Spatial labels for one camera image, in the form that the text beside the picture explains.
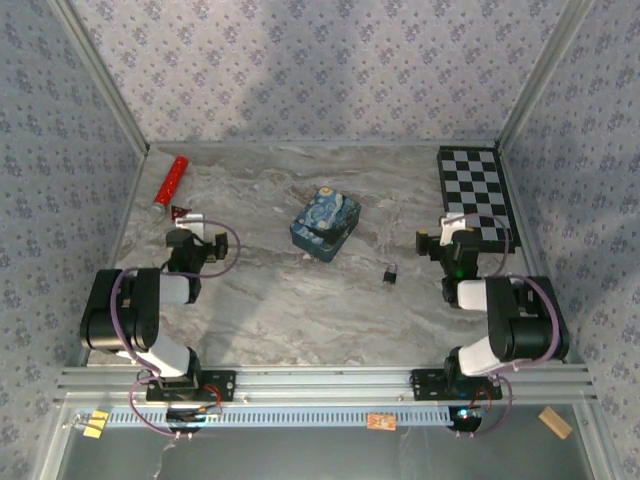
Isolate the starry night painted tin box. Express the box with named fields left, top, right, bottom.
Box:
left=288, top=185, right=363, bottom=264

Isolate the black and grey checkerboard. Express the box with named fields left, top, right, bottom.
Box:
left=436, top=144, right=523, bottom=256

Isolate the small orange label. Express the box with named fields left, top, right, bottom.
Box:
left=366, top=412, right=397, bottom=432

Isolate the red glitter tube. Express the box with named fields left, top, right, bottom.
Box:
left=151, top=155, right=191, bottom=220

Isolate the aluminium frame post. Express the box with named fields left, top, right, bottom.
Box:
left=497, top=0, right=599, bottom=149
left=52, top=0, right=152, bottom=154

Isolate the left controller board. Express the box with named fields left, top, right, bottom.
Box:
left=165, top=405, right=224, bottom=433

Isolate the yellow tape piece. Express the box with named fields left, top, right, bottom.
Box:
left=82, top=409, right=111, bottom=440

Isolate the wooden block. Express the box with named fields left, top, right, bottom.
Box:
left=538, top=406, right=574, bottom=441

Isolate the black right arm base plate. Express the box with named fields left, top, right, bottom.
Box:
left=411, top=368, right=503, bottom=402

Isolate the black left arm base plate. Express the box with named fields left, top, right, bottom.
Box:
left=144, top=368, right=237, bottom=403

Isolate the controller board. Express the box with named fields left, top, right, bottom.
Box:
left=446, top=405, right=486, bottom=433
left=165, top=405, right=224, bottom=433

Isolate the slotted blue-white cable duct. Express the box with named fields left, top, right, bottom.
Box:
left=102, top=403, right=459, bottom=429

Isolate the right controller board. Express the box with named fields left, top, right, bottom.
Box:
left=446, top=405, right=486, bottom=433

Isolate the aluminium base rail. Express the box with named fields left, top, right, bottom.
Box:
left=56, top=365, right=598, bottom=406

